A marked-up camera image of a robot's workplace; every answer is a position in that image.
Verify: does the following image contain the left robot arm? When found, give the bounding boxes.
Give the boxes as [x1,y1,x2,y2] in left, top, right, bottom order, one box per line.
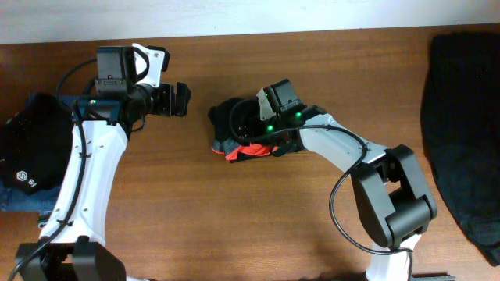
[9,44,191,281]

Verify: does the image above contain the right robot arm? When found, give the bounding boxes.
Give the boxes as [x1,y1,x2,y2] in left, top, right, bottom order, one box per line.
[228,79,438,280]

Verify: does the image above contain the black leggings red grey waistband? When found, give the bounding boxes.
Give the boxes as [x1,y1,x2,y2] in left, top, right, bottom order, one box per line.
[208,98,273,163]

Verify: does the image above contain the folded blue jeans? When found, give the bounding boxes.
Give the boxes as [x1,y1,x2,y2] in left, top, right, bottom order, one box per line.
[0,92,63,229]

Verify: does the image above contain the black garment pile right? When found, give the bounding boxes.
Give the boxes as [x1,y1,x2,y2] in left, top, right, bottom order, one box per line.
[420,32,499,267]

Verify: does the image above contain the folded black shirt with logo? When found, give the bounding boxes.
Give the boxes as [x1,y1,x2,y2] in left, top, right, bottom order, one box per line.
[1,94,73,195]

